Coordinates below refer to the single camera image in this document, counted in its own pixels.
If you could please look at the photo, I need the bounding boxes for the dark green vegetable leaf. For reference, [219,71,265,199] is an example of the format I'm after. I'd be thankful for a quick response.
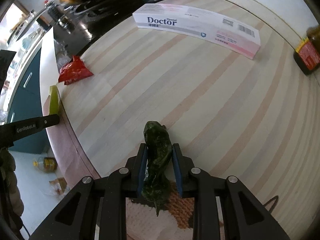
[142,121,172,216]

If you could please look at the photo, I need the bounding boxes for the blue kitchen cabinet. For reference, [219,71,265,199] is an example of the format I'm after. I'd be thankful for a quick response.
[9,51,49,154]

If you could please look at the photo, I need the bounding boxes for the brown cardboard box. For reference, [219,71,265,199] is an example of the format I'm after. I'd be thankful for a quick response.
[49,177,67,195]

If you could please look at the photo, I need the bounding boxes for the yellow cooking oil bottle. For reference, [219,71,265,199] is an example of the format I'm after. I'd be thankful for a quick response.
[33,157,57,173]

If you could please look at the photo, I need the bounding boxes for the light green celery stalk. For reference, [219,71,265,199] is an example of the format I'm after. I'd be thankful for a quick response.
[49,85,59,115]

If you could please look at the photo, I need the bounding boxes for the red crumpled wrapper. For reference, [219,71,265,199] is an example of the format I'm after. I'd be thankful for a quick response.
[58,55,93,85]

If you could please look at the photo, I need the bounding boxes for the metal dish rack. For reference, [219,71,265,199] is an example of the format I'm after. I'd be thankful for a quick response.
[7,10,43,69]

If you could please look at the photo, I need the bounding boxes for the black gas stove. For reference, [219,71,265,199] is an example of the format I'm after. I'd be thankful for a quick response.
[53,0,164,68]

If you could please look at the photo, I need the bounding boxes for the brown vinegar bottle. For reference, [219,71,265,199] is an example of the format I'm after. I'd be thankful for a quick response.
[293,25,320,75]

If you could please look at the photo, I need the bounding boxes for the white pink toothpaste box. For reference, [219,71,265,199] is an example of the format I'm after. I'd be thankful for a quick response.
[132,3,261,59]

